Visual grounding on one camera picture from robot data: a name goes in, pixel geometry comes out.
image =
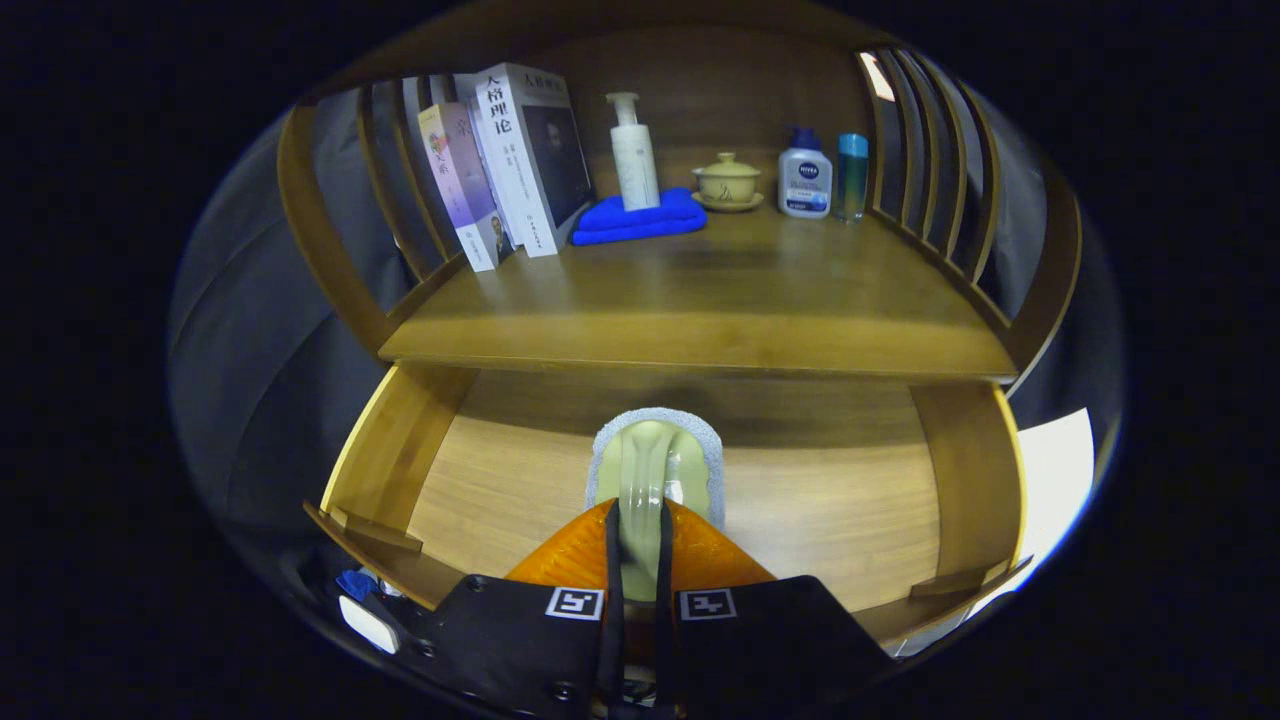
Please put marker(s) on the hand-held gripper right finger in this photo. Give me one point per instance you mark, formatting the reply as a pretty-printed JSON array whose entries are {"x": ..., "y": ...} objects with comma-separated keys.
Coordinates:
[{"x": 664, "y": 650}]

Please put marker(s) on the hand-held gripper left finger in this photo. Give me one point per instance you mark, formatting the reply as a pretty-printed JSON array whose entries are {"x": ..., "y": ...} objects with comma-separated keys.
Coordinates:
[{"x": 612, "y": 650}]

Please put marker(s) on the green scrub brush grey sponge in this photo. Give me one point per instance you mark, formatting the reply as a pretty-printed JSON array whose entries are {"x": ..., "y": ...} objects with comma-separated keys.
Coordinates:
[{"x": 650, "y": 470}]

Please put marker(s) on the wooden drawer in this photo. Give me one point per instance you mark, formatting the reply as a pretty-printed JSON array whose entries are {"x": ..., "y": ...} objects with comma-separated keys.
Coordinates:
[{"x": 820, "y": 500}]

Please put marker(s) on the wooden countertop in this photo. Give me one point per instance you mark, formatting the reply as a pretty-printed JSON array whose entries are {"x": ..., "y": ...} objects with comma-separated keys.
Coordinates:
[{"x": 700, "y": 300}]

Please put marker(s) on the wooden cabinet with slatted hutch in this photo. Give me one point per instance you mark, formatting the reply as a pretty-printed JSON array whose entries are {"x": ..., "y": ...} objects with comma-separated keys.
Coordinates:
[{"x": 720, "y": 90}]

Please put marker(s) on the white rounded block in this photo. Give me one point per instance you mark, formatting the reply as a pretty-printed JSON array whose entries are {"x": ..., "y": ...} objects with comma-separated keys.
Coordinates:
[{"x": 368, "y": 623}]

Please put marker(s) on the small blue object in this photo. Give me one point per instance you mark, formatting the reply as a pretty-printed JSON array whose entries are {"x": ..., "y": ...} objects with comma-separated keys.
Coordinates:
[{"x": 356, "y": 583}]

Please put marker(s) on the blue folded towel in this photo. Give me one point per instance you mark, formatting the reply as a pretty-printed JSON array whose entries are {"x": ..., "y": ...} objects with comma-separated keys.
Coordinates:
[{"x": 620, "y": 222}]

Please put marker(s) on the yellow lidded teacup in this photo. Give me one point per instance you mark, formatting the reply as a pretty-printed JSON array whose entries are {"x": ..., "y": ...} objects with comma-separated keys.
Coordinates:
[{"x": 728, "y": 185}]

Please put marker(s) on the white pump bottle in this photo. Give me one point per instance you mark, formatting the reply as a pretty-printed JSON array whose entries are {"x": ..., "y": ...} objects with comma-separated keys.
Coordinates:
[{"x": 635, "y": 165}]

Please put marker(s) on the white bottle with blue cap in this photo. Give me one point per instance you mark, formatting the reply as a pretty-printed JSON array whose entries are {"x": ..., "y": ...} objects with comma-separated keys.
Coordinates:
[{"x": 805, "y": 185}]

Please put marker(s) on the purple book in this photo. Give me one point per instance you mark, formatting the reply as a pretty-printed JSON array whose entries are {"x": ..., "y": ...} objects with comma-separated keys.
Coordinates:
[{"x": 460, "y": 180}]

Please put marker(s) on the thick white book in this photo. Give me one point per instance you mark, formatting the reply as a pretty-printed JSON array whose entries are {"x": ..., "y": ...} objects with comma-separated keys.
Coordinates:
[{"x": 520, "y": 160}]

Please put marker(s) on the slim teal bottle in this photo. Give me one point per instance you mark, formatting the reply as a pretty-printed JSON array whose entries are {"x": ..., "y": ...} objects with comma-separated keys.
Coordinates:
[{"x": 853, "y": 180}]

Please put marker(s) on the thin white book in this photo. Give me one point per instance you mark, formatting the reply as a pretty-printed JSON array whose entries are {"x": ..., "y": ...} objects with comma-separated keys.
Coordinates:
[{"x": 480, "y": 140}]

